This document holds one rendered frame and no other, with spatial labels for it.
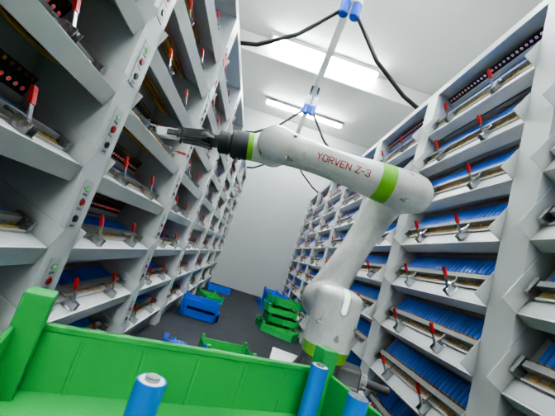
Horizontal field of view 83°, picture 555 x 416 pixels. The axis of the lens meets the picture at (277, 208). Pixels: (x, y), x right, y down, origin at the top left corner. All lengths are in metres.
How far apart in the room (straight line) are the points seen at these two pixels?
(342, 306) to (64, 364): 0.67
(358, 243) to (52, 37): 0.91
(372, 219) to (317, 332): 0.42
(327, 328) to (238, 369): 0.54
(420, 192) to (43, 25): 0.90
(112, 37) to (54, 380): 0.81
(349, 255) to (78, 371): 0.86
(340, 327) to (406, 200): 0.40
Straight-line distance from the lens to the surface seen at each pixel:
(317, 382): 0.36
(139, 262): 1.53
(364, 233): 1.08
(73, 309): 1.13
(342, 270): 1.05
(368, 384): 0.98
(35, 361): 0.33
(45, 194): 0.89
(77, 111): 0.92
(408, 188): 0.95
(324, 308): 0.88
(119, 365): 0.33
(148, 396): 0.22
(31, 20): 0.69
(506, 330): 1.02
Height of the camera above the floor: 0.64
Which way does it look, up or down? 9 degrees up
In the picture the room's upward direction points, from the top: 18 degrees clockwise
